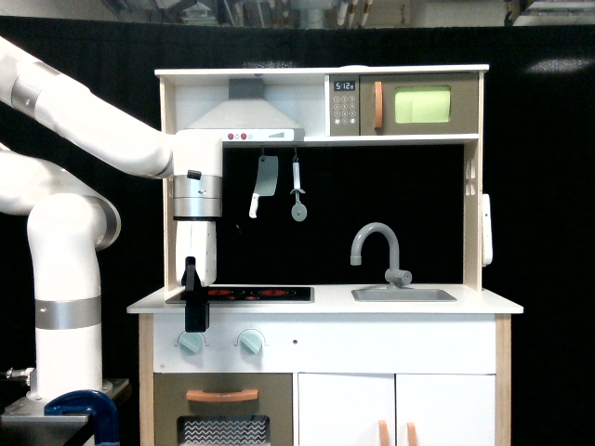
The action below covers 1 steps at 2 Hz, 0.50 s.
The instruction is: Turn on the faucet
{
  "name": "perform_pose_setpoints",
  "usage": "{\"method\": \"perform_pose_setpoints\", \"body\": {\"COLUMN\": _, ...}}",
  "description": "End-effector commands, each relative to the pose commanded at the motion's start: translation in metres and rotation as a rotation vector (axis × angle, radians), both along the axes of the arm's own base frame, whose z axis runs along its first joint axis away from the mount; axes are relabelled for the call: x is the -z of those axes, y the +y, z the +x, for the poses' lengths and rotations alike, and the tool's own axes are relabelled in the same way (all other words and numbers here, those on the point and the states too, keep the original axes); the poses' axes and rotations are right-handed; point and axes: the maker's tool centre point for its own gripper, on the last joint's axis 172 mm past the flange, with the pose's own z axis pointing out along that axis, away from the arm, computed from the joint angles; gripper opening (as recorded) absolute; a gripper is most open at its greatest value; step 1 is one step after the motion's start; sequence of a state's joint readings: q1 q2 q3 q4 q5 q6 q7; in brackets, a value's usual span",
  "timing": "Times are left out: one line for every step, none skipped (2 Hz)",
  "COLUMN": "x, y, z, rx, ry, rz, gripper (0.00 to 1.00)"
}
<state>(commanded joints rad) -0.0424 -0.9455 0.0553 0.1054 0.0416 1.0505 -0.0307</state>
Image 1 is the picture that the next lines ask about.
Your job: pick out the black toy stovetop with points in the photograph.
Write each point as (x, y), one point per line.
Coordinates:
(276, 294)

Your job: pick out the right white cabinet door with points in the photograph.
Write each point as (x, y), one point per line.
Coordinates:
(447, 409)

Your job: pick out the white wooden toy kitchen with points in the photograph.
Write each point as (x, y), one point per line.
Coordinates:
(335, 334)

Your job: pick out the white cabinet door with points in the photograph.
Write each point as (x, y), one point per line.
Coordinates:
(447, 409)
(343, 409)

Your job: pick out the white object on kitchen side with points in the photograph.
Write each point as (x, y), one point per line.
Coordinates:
(487, 245)

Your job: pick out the orange oven handle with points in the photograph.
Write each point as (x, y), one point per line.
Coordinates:
(222, 397)

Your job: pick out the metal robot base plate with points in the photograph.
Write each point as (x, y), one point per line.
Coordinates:
(23, 422)

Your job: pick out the left orange cabinet handle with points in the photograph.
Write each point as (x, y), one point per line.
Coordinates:
(383, 433)

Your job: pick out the right mint stove knob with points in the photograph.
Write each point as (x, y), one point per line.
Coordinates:
(251, 341)

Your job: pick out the toy microwave with green window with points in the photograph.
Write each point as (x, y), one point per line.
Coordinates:
(431, 103)

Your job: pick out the blue clamp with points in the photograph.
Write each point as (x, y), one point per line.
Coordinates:
(94, 403)

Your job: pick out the left mint stove knob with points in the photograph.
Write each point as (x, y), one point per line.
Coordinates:
(191, 343)

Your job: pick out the left white cabinet door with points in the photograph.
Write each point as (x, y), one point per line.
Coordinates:
(343, 409)

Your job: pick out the grey toy range hood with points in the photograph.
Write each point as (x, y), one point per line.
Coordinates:
(246, 117)

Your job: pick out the orange cabinet handle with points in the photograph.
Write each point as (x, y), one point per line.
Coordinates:
(383, 433)
(411, 434)

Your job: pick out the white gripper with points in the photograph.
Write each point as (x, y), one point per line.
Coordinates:
(196, 266)

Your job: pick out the toy pizza cutter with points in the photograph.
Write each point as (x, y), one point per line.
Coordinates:
(299, 210)

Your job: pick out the mint stove knob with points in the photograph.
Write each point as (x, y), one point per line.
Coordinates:
(191, 343)
(251, 341)

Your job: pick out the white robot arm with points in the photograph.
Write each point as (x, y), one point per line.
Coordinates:
(68, 222)

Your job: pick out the orange microwave handle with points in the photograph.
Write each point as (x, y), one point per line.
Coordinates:
(378, 91)

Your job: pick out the right orange cabinet handle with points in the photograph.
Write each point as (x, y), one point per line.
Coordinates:
(411, 434)

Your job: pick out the toy cleaver knife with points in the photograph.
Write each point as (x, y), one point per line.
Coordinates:
(266, 181)

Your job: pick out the toy oven door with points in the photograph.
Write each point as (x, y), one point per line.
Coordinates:
(265, 421)

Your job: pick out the grey toy sink basin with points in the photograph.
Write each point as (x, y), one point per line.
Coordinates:
(401, 295)

